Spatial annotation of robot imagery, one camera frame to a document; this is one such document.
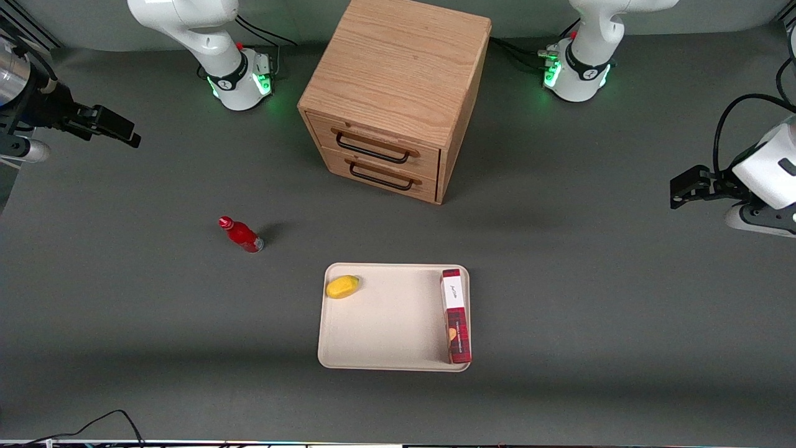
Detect wooden drawer front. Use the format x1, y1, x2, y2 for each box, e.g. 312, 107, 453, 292
305, 111, 442, 182
320, 147, 438, 203

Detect red and white carton box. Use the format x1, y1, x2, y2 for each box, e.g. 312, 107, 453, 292
440, 268, 473, 365

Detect red coke bottle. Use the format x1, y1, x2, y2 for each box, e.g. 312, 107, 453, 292
218, 215, 265, 254

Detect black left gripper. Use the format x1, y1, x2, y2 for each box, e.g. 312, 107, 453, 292
670, 165, 752, 210

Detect black cable on table edge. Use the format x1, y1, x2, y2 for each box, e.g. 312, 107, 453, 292
24, 409, 145, 446

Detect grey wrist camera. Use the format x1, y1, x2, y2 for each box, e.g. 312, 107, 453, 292
724, 203, 796, 238
0, 133, 51, 164

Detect black left arm wrist cable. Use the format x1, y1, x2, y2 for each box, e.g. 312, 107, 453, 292
713, 25, 796, 180

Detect aluminium frame profile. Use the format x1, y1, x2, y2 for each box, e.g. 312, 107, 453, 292
0, 9, 64, 52
770, 0, 796, 29

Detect yellow lemon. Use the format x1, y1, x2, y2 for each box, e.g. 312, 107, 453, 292
325, 274, 361, 300

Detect black metal drawer handle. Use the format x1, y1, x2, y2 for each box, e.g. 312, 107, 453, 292
335, 131, 412, 165
349, 160, 415, 192

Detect black left arm base cables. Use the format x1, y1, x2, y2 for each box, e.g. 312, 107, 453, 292
489, 17, 582, 70

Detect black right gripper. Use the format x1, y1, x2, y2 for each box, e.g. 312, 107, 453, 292
24, 65, 142, 149

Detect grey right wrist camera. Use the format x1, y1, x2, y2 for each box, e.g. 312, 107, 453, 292
0, 133, 51, 164

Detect beige plastic tray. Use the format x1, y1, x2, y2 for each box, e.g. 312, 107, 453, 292
317, 262, 472, 373

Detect black right arm base cables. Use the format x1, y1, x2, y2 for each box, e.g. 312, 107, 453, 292
234, 14, 299, 80

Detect wooden drawer cabinet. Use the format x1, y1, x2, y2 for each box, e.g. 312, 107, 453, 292
297, 0, 493, 205

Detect black arm base cables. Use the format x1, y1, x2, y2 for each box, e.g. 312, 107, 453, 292
489, 17, 582, 70
234, 14, 299, 80

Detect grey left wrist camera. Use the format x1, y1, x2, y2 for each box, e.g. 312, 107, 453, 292
724, 203, 796, 238

